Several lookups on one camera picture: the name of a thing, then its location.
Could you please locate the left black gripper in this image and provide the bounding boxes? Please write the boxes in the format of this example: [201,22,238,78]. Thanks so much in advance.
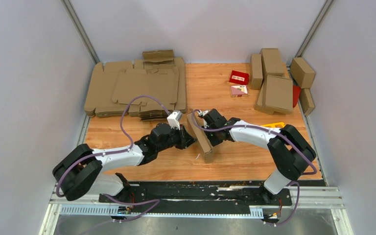
[157,124,198,153]

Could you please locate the brown cardboard box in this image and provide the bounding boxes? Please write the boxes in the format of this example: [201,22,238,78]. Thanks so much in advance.
[186,112,214,164]

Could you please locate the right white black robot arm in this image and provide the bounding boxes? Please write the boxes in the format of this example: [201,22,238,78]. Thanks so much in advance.
[198,109,317,205]

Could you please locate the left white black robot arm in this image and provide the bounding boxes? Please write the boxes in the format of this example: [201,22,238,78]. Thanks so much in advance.
[52,123,196,201]

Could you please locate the red card box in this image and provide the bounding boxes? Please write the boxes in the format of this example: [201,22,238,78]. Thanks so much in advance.
[229,70,249,85]

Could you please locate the front flat cardboard box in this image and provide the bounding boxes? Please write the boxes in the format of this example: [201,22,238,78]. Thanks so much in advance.
[254,75,293,115]

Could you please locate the upright narrow cardboard box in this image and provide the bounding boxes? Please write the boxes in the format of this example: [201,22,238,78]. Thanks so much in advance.
[250,54,263,90]

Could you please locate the rear leaning cardboard box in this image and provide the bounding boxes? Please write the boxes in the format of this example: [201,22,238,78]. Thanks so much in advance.
[260,48,284,78]

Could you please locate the low right cardboard box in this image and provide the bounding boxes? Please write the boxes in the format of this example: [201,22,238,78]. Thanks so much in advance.
[299,89,315,116]

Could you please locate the far right cardboard box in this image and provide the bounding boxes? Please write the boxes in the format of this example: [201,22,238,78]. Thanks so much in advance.
[290,57,316,89]

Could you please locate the pink tangram puzzle card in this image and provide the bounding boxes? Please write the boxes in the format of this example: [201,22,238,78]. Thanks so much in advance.
[230,85,249,97]

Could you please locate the small folded cardboard pieces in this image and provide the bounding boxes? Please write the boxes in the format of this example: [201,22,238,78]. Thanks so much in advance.
[142,49,174,69]

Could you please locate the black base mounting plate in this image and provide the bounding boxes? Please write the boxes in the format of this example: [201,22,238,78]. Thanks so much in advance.
[113,181,292,214]

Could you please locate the red object behind boxes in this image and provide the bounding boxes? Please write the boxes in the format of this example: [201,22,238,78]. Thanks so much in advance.
[292,85,302,108]

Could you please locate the stack of flat cardboard sheets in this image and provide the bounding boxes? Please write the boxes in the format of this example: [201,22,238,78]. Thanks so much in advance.
[84,57,188,120]

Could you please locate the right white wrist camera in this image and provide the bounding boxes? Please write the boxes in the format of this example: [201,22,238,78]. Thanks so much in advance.
[198,110,209,119]

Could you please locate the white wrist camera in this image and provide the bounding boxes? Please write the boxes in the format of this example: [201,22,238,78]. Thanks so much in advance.
[167,110,183,130]
[198,110,209,119]

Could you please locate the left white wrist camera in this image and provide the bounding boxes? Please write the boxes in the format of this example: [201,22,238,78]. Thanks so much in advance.
[167,110,183,130]

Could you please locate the yellow plastic triangle frame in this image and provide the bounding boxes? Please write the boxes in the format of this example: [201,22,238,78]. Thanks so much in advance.
[262,122,285,128]

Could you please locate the aluminium frame rail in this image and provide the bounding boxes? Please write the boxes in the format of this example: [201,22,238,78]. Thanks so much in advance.
[39,186,353,235]

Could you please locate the right corner aluminium post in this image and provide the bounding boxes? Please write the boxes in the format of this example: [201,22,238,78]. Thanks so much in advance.
[295,0,335,57]

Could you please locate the corner aluminium post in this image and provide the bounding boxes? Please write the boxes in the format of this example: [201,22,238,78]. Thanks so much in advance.
[61,0,100,64]
[295,0,335,57]

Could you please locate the left corner aluminium post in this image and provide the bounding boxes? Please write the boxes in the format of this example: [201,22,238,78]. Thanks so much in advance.
[61,0,100,64]

